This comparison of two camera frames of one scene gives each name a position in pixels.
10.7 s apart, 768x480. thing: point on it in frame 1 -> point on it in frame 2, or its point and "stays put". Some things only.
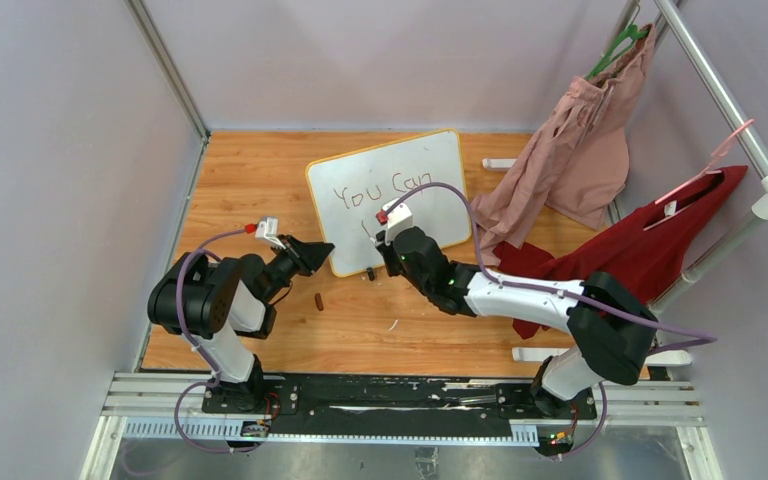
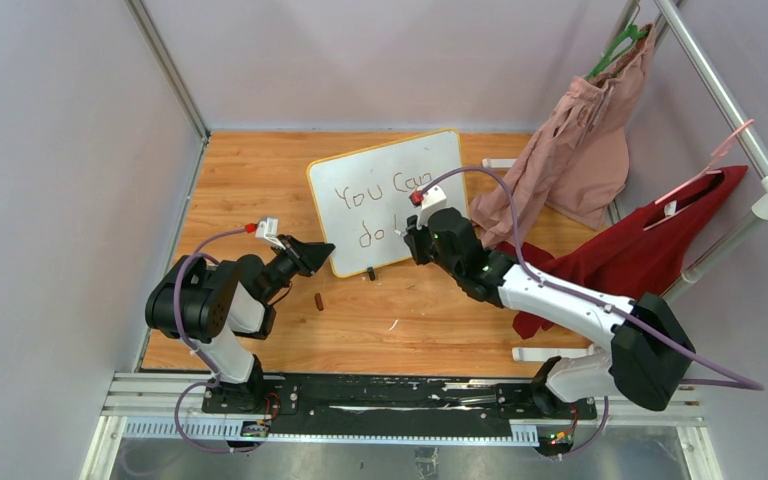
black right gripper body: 392,261 -> 423,245
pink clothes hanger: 716,156 stays put
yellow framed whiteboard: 350,190 stays put
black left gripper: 307,256 stays put
